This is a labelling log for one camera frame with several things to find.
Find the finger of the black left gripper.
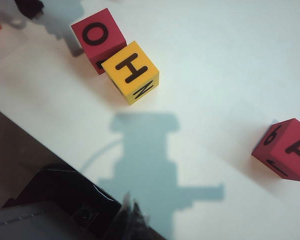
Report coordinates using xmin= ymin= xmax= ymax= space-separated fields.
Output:
xmin=14 ymin=0 xmax=45 ymax=20

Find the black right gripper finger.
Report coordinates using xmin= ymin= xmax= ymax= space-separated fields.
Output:
xmin=109 ymin=191 xmax=152 ymax=240

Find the red rabbit foam block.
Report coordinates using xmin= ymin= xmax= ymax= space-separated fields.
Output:
xmin=70 ymin=8 xmax=128 ymax=75

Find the yellow number 3 foam block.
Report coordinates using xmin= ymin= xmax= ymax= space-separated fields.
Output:
xmin=101 ymin=40 xmax=160 ymax=106

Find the red letter J foam block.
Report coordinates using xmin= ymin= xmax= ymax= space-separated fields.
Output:
xmin=251 ymin=117 xmax=300 ymax=183

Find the grey robot base panel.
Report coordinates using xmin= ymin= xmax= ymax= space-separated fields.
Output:
xmin=0 ymin=202 xmax=101 ymax=240

